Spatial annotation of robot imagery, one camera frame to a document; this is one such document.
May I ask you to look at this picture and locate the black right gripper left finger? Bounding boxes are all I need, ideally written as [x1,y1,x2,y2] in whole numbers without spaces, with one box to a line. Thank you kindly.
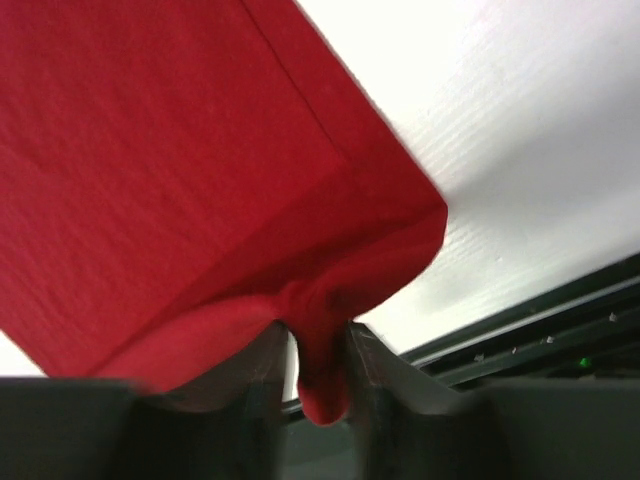
[1,323,289,480]

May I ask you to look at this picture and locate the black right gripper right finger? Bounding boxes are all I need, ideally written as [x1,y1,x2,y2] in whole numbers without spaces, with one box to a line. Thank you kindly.
[345,323,639,480]

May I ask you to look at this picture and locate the red t-shirt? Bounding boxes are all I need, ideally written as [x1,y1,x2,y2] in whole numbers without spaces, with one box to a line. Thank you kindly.
[1,1,447,425]

